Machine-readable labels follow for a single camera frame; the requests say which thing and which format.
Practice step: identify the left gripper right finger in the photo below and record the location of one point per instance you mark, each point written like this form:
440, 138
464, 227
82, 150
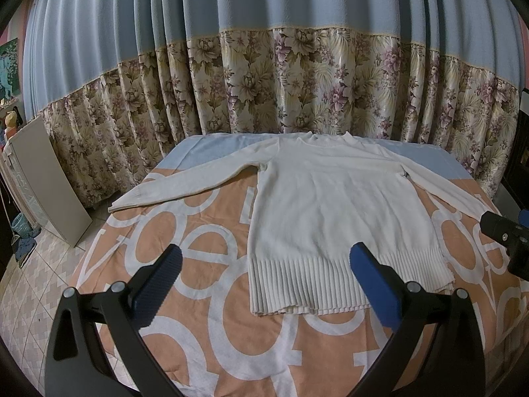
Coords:
454, 364

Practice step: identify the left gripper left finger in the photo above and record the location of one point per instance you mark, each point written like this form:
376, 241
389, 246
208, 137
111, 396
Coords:
76, 363

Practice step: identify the white knit sweater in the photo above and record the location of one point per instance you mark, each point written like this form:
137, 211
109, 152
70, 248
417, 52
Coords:
318, 196

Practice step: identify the blue clothes pile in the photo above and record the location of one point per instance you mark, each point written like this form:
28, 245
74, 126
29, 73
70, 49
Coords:
24, 238

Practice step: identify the orange and blue bedsheet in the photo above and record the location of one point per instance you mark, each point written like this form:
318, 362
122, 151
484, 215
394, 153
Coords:
208, 342

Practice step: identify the white cabinet board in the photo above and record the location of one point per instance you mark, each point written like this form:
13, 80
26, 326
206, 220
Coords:
46, 194

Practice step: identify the yellow toy figure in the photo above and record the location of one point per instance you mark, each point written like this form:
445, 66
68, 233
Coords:
11, 123

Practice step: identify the blue floral curtain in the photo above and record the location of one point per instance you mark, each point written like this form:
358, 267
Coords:
119, 83

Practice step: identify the green wall picture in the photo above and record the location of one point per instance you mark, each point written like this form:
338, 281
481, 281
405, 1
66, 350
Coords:
9, 70

